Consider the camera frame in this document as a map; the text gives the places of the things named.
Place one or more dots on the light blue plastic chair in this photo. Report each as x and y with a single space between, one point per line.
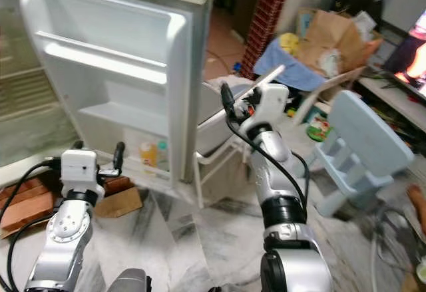
366 132

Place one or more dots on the brown cardboard sheet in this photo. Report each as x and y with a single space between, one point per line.
26 205

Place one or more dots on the white fridge door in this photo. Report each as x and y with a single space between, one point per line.
106 39

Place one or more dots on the brown paper bag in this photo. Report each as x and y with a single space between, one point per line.
333 39

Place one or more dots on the green red package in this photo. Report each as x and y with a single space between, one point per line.
319 129

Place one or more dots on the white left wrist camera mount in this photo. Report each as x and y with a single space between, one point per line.
80 169

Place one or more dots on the bottle with teal cap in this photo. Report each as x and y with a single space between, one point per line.
163 154

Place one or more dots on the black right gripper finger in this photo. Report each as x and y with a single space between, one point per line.
229 102

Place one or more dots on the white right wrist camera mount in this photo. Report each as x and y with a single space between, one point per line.
273 99

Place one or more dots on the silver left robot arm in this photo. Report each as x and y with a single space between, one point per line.
63 229

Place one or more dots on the television screen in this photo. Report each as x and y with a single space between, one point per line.
409 52

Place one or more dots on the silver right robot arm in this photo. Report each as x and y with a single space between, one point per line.
279 172

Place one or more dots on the yellow soft toy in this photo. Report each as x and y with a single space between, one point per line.
288 44

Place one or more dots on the red brick column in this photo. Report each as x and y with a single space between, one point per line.
269 12

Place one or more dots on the yellow squeeze bottle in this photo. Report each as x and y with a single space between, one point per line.
147 156

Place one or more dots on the blue cloth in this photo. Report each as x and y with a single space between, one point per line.
276 62

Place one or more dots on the silver robot left leg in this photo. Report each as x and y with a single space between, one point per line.
128 281

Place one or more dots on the white plastic chair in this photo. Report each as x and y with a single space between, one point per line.
216 122

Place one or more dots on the person in dark trousers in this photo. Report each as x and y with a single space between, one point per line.
418 205

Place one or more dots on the fridge body with shelves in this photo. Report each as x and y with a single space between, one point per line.
18 106

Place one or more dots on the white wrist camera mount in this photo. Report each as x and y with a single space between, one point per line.
273 99
80 169

